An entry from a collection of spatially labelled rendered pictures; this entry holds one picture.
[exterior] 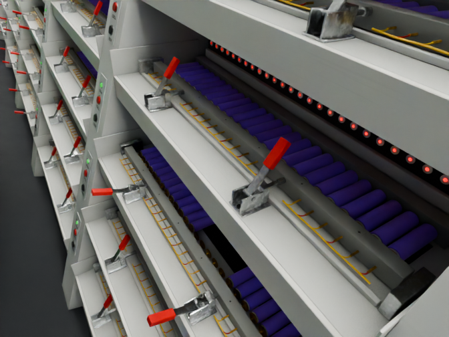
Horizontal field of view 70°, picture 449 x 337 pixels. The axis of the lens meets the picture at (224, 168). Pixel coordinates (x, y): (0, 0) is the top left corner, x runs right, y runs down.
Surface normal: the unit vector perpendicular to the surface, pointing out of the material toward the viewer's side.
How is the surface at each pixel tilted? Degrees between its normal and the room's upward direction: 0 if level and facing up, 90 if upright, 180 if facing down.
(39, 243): 0
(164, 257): 19
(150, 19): 90
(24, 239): 0
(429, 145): 109
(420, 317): 90
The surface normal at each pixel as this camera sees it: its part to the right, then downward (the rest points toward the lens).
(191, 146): 0.06, -0.79
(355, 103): -0.84, 0.29
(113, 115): 0.53, 0.55
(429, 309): -0.78, 0.01
